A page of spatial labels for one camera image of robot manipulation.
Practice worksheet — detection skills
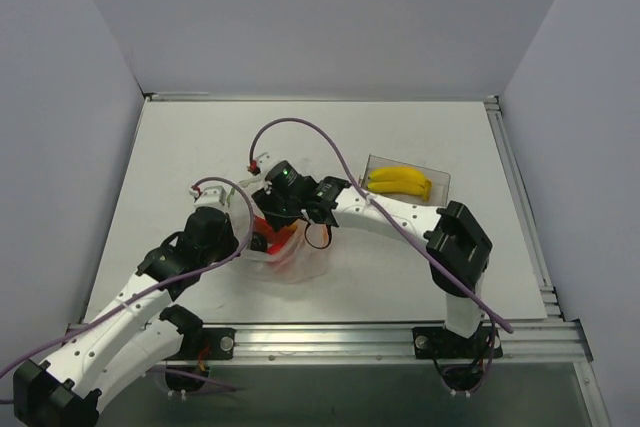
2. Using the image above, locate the aluminium right side rail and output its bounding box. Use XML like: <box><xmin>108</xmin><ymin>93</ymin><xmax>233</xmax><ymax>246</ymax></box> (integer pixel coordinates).
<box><xmin>484</xmin><ymin>96</ymin><xmax>565</xmax><ymax>322</ymax></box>

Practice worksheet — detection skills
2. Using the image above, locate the red watermelon slice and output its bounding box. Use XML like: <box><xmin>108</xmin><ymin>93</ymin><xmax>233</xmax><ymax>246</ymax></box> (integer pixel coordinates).
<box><xmin>252</xmin><ymin>217</ymin><xmax>297</xmax><ymax>256</ymax></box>

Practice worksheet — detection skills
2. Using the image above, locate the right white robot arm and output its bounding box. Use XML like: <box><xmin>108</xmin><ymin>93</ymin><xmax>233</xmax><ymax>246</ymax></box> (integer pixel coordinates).
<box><xmin>250</xmin><ymin>159</ymin><xmax>492</xmax><ymax>356</ymax></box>

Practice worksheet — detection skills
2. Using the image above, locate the aluminium front rail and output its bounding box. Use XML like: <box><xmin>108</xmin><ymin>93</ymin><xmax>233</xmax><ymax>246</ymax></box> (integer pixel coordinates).
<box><xmin>202</xmin><ymin>320</ymin><xmax>593</xmax><ymax>363</ymax></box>

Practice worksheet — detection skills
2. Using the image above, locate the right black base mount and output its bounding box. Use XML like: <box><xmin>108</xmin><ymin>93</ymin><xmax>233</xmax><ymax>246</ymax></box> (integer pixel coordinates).
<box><xmin>412</xmin><ymin>327</ymin><xmax>465</xmax><ymax>360</ymax></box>

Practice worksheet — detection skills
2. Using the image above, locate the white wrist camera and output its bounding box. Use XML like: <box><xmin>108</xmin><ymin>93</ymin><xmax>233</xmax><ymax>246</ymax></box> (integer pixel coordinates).
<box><xmin>247</xmin><ymin>152</ymin><xmax>272</xmax><ymax>176</ymax></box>
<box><xmin>189</xmin><ymin>185</ymin><xmax>227</xmax><ymax>211</ymax></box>

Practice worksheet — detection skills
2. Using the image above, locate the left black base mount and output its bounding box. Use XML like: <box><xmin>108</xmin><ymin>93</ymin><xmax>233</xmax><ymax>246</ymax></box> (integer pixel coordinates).
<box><xmin>170</xmin><ymin>327</ymin><xmax>236</xmax><ymax>361</ymax></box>

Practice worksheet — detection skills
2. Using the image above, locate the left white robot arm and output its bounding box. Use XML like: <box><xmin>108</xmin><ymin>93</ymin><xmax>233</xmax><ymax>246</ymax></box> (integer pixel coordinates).
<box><xmin>12</xmin><ymin>207</ymin><xmax>239</xmax><ymax>426</ymax></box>

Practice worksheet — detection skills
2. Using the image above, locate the aluminium rail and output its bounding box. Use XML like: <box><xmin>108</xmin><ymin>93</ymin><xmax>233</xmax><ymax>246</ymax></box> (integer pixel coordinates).
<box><xmin>202</xmin><ymin>320</ymin><xmax>593</xmax><ymax>363</ymax></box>
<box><xmin>484</xmin><ymin>96</ymin><xmax>565</xmax><ymax>322</ymax></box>

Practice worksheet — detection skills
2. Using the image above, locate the dark brown mangosteen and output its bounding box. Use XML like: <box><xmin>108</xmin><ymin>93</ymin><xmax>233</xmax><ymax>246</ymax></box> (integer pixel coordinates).
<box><xmin>250</xmin><ymin>231</ymin><xmax>269</xmax><ymax>253</ymax></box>

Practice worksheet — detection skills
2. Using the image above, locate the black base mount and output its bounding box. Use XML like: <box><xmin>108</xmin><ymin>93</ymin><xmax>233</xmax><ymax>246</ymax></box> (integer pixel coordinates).
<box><xmin>412</xmin><ymin>327</ymin><xmax>465</xmax><ymax>360</ymax></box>
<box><xmin>170</xmin><ymin>327</ymin><xmax>236</xmax><ymax>361</ymax></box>

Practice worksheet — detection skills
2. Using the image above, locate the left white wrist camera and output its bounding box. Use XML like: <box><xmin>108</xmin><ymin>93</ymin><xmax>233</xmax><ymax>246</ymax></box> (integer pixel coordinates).
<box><xmin>189</xmin><ymin>185</ymin><xmax>227</xmax><ymax>211</ymax></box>

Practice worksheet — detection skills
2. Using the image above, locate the translucent plastic bag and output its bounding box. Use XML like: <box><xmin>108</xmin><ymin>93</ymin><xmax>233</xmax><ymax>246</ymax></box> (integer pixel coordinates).
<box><xmin>233</xmin><ymin>203</ymin><xmax>332</xmax><ymax>283</ymax></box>

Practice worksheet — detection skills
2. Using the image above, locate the yellow banana bunch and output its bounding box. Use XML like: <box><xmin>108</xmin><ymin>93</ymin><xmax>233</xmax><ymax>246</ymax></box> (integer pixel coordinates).
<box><xmin>367</xmin><ymin>166</ymin><xmax>432</xmax><ymax>201</ymax></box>

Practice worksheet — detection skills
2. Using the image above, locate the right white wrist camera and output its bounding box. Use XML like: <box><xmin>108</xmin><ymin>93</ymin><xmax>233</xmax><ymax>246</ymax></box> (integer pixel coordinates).
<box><xmin>247</xmin><ymin>152</ymin><xmax>272</xmax><ymax>176</ymax></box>

